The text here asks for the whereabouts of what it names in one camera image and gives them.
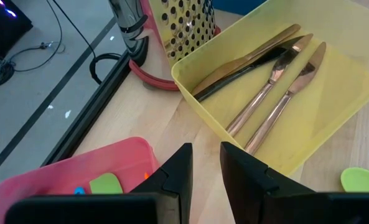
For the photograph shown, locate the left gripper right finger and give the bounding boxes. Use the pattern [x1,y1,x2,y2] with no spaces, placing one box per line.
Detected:
[220,141,316,224]

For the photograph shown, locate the green silicone spatula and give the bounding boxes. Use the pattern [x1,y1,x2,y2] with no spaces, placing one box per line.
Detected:
[89,172,124,195]

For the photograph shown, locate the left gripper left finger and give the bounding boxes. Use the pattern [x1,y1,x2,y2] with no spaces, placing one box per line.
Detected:
[129,142,194,224]

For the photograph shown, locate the black aluminium table frame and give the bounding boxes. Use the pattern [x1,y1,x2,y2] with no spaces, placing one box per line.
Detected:
[40,49,133,168]

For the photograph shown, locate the yellow translucent plastic bin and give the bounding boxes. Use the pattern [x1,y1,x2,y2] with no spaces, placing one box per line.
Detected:
[170,0,369,177]

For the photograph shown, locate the red steel box grater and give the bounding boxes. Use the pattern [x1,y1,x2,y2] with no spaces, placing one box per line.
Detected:
[109,0,222,91]

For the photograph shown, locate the copper table knife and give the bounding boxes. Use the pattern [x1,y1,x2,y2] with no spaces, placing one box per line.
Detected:
[226,33,314,138]
[244,41,327,156]

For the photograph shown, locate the pink translucent plastic bin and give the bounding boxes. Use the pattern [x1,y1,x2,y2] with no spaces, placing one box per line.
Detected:
[0,136,160,224]

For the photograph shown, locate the black power cable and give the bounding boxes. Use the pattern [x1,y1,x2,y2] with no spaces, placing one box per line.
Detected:
[45,0,123,86]

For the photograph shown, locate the green silicone spoon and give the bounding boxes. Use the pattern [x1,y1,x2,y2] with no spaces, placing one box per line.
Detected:
[340,167,369,193]

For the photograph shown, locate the black lit computer case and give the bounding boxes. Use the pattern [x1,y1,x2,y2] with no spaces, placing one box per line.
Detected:
[0,0,34,58]

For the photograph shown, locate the black floor cable bundle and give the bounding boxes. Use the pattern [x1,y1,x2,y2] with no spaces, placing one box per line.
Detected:
[0,40,66,91]

